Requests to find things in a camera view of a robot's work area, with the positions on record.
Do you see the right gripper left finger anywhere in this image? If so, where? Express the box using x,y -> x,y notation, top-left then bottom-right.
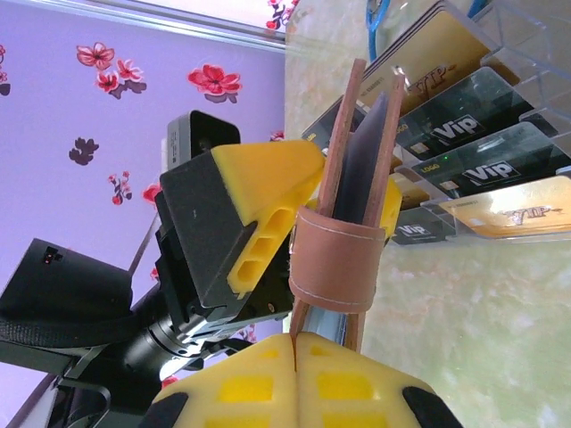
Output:
142,333 -> 299,428

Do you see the black Vip card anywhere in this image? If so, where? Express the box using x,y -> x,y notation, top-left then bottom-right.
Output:
408,120 -> 571,200
391,208 -> 447,245
302,106 -> 358,151
394,66 -> 536,160

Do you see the gold VIP card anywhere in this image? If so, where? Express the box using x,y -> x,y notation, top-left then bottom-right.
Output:
392,171 -> 429,210
439,175 -> 571,240
363,9 -> 521,119

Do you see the clear acrylic card stand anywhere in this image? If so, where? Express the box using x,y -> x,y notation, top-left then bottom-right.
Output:
301,0 -> 571,249

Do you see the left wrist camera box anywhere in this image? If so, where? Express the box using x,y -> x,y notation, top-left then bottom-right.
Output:
165,110 -> 242,175

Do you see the black left camera cable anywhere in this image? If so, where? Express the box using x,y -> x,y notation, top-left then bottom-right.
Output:
0,309 -> 153,354

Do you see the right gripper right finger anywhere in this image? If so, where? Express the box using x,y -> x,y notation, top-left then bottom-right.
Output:
296,332 -> 465,428

